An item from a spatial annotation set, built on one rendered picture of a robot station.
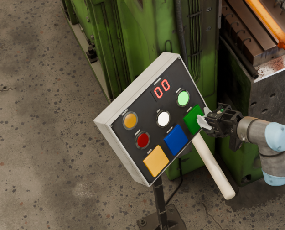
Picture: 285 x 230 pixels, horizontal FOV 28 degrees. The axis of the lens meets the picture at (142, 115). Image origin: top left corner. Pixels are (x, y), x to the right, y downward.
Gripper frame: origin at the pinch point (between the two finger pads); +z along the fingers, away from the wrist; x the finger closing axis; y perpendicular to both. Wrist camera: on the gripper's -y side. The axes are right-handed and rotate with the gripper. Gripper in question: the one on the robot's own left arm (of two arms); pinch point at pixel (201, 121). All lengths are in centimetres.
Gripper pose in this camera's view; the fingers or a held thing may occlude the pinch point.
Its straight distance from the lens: 189.3
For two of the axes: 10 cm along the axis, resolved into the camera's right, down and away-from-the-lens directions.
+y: -4.5, -7.3, -5.2
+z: -6.1, -1.7, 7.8
